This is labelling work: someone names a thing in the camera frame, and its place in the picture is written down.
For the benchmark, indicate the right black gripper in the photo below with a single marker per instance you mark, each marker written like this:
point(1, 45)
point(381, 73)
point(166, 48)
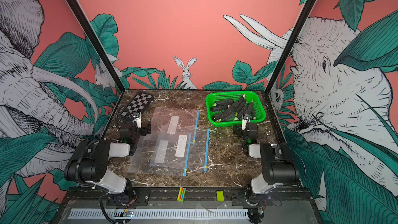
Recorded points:
point(238, 129)

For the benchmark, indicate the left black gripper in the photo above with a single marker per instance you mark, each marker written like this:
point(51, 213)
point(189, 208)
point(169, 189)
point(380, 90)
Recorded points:
point(144, 129)

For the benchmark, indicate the dark purple eggplant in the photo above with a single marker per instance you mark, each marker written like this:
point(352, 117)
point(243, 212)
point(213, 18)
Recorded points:
point(230, 113)

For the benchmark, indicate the clear zip bag blue zipper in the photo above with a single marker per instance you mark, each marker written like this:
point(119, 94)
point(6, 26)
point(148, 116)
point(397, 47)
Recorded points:
point(196, 152)

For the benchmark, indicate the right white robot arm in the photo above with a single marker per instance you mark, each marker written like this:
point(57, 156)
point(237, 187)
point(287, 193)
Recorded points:
point(278, 168)

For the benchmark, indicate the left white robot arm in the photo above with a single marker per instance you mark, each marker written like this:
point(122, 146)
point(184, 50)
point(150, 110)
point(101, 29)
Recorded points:
point(88, 165)

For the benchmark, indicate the green plastic basket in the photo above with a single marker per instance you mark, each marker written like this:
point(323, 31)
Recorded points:
point(250, 96)

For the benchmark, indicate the black white checkerboard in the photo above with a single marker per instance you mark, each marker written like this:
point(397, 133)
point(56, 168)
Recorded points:
point(138, 104)

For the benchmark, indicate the green small block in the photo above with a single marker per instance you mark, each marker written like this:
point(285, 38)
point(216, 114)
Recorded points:
point(220, 196)

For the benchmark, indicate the striped colour block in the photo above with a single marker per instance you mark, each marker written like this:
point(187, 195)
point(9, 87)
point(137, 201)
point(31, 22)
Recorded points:
point(181, 194)

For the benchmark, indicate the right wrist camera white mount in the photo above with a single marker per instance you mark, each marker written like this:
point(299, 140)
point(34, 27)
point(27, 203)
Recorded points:
point(245, 120)

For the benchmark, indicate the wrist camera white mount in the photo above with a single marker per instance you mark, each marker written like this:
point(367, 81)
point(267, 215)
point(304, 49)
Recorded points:
point(245, 120)
point(137, 119)

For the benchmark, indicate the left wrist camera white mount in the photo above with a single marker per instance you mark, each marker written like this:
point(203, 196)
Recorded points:
point(137, 119)

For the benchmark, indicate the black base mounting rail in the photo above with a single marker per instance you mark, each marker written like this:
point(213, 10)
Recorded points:
point(233, 195)

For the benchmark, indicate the white perforated rail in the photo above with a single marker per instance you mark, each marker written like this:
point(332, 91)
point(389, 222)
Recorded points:
point(174, 213)

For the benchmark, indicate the left black frame post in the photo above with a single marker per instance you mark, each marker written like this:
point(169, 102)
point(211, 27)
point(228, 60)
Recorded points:
point(94, 40)

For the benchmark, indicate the black frame post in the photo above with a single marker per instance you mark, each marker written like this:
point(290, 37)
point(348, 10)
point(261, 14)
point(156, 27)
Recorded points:
point(94, 40)
point(298, 27)

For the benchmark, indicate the right black frame post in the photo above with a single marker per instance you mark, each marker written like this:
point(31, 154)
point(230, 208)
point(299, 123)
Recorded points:
point(298, 27)

